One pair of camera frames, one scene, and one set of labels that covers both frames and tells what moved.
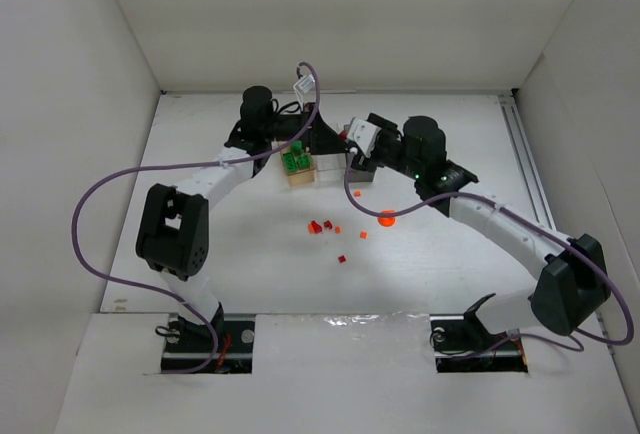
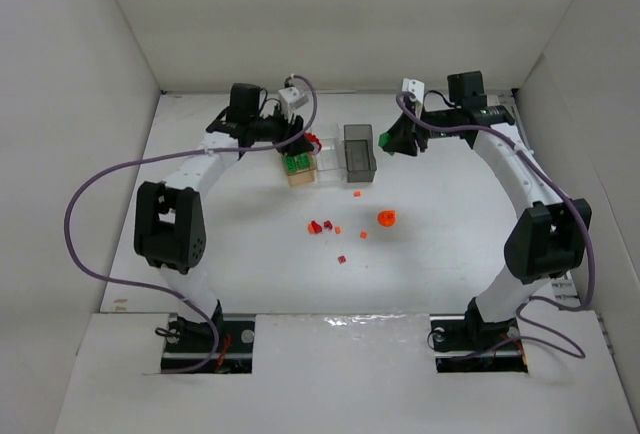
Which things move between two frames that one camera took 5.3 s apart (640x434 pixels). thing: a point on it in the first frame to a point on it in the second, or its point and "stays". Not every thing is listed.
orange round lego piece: x=386 y=221 stays
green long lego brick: x=290 y=162 stays
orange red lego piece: x=314 y=227 stays
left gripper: x=310 y=124 to x=295 y=131
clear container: x=330 y=167 stays
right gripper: x=370 y=158 to x=413 y=129
